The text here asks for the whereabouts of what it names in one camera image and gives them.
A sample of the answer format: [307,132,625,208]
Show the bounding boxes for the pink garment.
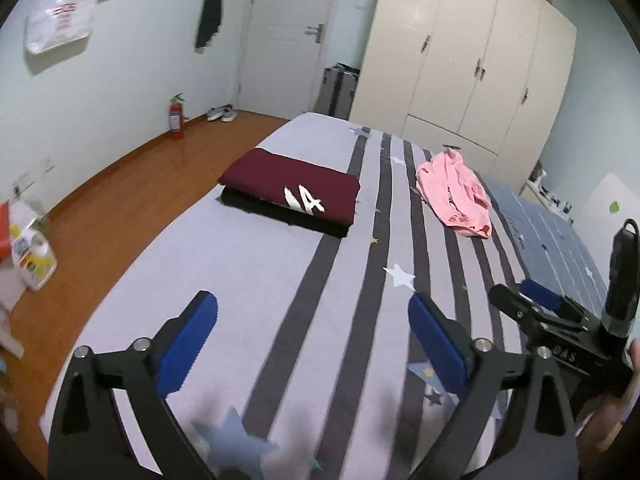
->
[415,149,493,238]

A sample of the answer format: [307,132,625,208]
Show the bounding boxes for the red fire extinguisher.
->
[167,92,188,142]

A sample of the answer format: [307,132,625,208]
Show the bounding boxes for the person's right hand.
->
[575,337,640,478]

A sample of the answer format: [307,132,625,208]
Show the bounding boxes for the white board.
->
[572,172,640,271]

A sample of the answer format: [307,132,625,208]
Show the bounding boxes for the maroon shirt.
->
[218,147,362,228]

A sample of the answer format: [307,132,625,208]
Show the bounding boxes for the hanging black garment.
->
[194,0,231,53]

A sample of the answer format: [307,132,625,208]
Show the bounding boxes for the white tote bag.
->
[25,0,96,56]

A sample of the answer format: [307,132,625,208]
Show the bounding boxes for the white detergent bottle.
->
[11,225,58,292]

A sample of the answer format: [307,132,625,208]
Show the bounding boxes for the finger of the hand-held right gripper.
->
[520,279,601,331]
[489,284,548,346]

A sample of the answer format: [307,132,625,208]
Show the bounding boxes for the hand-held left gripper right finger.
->
[407,291,581,480]

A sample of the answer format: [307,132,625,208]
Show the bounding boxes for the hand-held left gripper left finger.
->
[47,290,221,480]

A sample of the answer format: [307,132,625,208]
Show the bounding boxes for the striped bed sheet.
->
[39,111,616,480]

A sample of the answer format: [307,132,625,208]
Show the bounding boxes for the black folded garment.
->
[220,186,351,240]

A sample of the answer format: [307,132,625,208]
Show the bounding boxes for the cream wardrobe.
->
[348,0,578,191]

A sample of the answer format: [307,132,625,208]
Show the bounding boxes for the white door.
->
[240,0,346,116]

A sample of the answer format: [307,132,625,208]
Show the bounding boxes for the cluttered nightstand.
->
[520,160,576,218]

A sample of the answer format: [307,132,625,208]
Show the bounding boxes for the blue-grey quilt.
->
[482,175,613,311]

